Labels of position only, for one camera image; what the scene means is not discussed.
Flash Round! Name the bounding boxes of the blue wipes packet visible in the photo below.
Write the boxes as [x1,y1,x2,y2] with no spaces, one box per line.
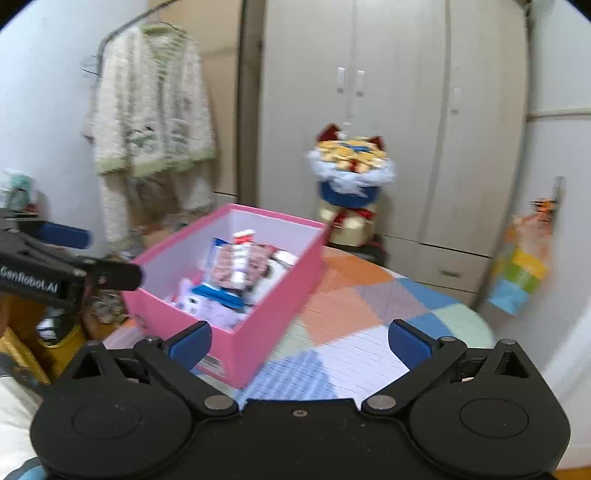
[191,237,251,311]

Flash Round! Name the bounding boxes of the white tube with red stripe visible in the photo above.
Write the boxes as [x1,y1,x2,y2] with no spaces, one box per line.
[231,230,258,288]

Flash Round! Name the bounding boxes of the pink cardboard box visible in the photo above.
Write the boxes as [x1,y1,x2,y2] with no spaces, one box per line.
[121,203,330,391]

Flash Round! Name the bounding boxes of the flower bouquet in blue wrap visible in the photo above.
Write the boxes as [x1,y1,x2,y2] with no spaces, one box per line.
[307,122,399,248]

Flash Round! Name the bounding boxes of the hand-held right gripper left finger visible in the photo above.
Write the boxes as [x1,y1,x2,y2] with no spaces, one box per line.
[65,320,241,411]

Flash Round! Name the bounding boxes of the tan wooden cabinet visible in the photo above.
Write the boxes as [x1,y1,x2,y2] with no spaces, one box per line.
[184,0,246,200]

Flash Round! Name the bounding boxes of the cream knitted cardigan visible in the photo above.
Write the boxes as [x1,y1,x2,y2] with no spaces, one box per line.
[85,22,219,177]

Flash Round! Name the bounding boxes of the purple plush toy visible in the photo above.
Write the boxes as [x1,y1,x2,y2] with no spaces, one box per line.
[173,277,243,326]

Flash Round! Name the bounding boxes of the floral pouch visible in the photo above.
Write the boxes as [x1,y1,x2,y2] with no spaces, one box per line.
[214,242,274,292]

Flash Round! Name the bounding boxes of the cream knitted trousers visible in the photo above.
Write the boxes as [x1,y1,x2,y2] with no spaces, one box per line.
[99,161,217,251]

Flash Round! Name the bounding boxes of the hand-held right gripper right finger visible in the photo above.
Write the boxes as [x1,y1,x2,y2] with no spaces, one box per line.
[361,318,536,411]

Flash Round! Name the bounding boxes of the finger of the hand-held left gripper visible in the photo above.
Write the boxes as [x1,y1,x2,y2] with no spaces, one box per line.
[34,223,94,251]
[76,258,143,292]

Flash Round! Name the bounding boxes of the colourful gift bag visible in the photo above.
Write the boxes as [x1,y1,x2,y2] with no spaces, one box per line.
[486,198,556,317]

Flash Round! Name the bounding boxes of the beige wardrobe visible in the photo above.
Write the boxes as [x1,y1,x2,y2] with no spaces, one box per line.
[255,0,531,297]

